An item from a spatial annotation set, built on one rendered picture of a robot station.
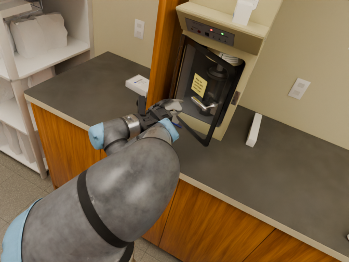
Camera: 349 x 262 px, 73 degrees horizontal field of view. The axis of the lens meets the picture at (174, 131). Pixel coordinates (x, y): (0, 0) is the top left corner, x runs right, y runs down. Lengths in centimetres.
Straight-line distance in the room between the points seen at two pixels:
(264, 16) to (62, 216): 86
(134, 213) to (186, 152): 84
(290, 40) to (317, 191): 75
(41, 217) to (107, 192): 9
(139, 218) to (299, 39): 126
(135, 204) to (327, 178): 119
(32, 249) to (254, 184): 93
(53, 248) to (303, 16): 133
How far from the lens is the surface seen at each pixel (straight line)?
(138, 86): 142
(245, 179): 112
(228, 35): 92
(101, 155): 134
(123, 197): 29
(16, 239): 36
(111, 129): 74
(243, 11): 89
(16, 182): 226
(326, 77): 148
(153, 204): 31
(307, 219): 115
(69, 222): 31
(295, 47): 143
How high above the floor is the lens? 173
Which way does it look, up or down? 41 degrees down
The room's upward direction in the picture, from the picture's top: 14 degrees clockwise
